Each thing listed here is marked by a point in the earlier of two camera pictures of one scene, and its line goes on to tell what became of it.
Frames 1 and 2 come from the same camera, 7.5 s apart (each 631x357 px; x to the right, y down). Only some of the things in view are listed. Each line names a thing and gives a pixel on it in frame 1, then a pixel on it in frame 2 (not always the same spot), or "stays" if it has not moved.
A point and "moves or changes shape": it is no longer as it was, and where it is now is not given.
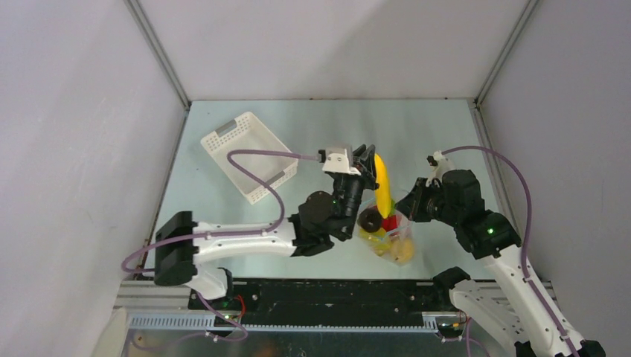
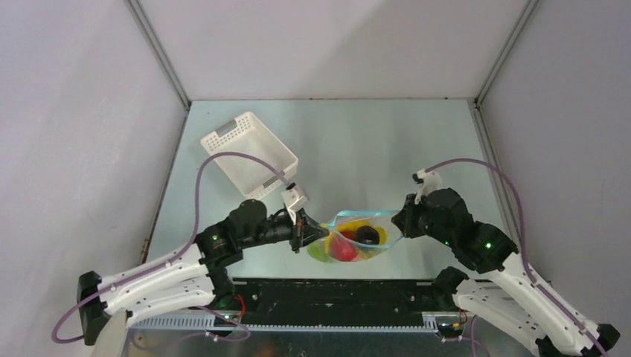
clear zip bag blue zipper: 391,237 moves or changes shape
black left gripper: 366,178 → 308,225
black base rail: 283,303 stays
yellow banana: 382,194 → 366,253
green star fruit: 392,211 moves or changes shape
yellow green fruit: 378,239 moves or changes shape
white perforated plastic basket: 247,132 stays
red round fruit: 390,223 → 342,250
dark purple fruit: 370,219 → 367,234
